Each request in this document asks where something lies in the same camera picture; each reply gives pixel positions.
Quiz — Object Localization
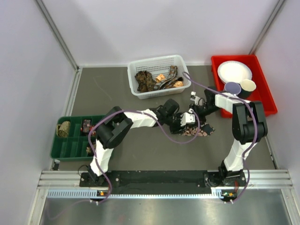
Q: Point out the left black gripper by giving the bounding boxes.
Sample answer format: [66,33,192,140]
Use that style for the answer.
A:
[165,112,186,134]

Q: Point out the pink floral dark tie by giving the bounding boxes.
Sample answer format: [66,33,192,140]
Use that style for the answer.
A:
[181,122,215,137]

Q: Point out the white plastic basket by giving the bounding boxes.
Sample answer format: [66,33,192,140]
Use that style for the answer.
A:
[127,55,191,99]

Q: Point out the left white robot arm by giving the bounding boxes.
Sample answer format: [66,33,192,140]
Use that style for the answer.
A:
[88,99,195,186]

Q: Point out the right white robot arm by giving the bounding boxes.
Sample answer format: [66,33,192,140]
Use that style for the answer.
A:
[190,88,268,187]

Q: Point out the grey orange pattern tie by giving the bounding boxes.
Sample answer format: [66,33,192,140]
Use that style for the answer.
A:
[154,66,183,90]

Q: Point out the lilac paper cup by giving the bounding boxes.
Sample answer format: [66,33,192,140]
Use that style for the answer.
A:
[224,82,241,95]

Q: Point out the brown leaf pattern tie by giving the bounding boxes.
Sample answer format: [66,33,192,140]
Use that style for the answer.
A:
[135,71,155,93]

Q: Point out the white paper plates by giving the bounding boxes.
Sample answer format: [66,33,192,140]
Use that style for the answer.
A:
[217,60,253,84]

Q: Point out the black paper cup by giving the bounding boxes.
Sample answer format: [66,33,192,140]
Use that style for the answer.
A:
[238,79,256,99]

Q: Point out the red plastic bin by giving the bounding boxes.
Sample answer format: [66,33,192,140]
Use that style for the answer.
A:
[211,55,278,116]

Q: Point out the rolled red pattern tie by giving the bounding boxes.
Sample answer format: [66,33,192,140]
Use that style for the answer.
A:
[90,126,96,136]

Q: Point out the rolled purple floral tie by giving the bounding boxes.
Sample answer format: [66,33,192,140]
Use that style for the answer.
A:
[81,120,92,135]

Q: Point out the rolled brown floral tie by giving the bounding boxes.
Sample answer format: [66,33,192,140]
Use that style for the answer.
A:
[86,147,93,156]

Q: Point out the green divided organizer tray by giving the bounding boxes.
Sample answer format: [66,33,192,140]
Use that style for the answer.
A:
[51,115,104,161]

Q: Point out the rolled olive green tie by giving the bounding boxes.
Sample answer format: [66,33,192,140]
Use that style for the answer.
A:
[56,121,71,138]

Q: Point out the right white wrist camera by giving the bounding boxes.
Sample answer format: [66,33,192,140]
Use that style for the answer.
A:
[190,91,203,106]

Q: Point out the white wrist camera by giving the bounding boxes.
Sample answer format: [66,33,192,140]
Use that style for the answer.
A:
[180,109,195,127]
[190,91,203,106]

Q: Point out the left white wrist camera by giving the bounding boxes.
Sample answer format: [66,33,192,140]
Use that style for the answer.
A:
[180,109,195,127]

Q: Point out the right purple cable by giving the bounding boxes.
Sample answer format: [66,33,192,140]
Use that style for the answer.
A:
[182,71,258,203]

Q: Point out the purple cable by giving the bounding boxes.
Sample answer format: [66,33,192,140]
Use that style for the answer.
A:
[182,71,258,203]
[88,109,201,205]

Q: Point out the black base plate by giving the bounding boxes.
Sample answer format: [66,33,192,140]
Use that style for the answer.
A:
[79,170,246,195]

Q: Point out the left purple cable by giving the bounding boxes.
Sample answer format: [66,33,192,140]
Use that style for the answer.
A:
[88,109,201,205]

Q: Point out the white slotted cable duct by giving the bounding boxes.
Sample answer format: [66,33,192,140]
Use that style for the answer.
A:
[47,189,224,199]

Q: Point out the aluminium frame rail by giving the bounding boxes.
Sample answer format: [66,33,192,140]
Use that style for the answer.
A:
[37,170,293,189]

